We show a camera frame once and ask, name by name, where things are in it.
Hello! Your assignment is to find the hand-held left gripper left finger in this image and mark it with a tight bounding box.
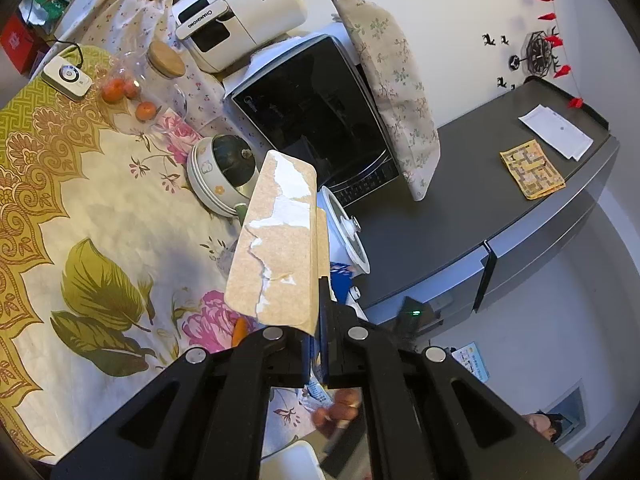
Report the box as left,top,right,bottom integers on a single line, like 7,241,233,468
50,327,307,480

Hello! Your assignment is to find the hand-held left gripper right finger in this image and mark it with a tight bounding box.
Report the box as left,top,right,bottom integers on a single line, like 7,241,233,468
317,276,582,480

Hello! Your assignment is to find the blue packet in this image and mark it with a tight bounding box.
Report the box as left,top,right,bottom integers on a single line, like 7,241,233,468
330,261,361,306

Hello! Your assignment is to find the brown paper envelope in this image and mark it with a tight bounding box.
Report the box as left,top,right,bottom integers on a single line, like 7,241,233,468
225,150,331,336

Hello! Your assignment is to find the white plastic bin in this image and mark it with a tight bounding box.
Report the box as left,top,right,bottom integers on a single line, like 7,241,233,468
260,440,331,480

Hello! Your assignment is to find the blue white printed box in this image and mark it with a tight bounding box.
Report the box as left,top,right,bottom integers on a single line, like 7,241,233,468
452,342,491,384

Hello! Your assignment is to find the grey double door refrigerator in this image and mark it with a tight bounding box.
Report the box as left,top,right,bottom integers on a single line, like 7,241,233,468
350,80,621,322

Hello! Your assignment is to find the white printed bowl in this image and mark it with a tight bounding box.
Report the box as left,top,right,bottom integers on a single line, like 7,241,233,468
187,135,261,219

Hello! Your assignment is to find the yellow printed paper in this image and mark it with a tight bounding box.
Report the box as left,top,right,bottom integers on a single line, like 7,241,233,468
499,141,566,201

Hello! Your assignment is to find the dark green squash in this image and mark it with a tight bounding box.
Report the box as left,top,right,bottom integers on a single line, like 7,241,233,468
212,135,261,187

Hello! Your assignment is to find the beige floral cloth cover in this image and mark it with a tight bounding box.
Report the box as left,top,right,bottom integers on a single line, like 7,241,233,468
332,0,441,203

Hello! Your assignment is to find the black microwave oven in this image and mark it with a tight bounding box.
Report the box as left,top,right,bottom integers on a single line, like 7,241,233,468
222,33,401,206

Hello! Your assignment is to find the white paper sheet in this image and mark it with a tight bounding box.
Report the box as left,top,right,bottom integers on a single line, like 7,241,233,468
517,104,594,161

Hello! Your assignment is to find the floral tablecloth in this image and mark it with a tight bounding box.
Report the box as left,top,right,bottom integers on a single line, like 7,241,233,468
0,45,322,467

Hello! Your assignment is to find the clear plastic bag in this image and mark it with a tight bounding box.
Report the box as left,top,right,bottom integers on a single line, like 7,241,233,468
97,52,189,134

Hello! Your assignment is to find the glass jar with wooden lid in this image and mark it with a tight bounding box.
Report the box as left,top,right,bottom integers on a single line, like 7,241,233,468
135,40,189,116

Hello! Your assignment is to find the white air fryer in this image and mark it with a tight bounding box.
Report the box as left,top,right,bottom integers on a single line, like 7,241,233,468
172,0,309,74

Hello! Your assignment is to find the white round button device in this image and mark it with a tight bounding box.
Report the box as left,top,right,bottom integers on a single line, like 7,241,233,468
41,56,94,100

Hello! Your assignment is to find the white small floral cloth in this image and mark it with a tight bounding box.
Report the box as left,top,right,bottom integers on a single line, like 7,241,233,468
65,0,226,131

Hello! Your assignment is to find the dark red box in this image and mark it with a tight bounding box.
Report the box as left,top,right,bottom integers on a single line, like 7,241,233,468
0,14,51,79

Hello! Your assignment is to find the green packet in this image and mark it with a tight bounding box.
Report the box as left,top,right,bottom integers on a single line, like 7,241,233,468
20,0,69,26

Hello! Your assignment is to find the black web shaped wall clock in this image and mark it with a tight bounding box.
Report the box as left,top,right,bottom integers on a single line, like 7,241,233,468
507,30,564,79

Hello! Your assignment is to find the red chili string decoration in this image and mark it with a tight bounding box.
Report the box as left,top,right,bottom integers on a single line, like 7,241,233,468
536,0,586,111

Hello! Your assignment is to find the black cable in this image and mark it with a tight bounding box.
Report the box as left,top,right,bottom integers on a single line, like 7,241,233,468
47,37,85,69

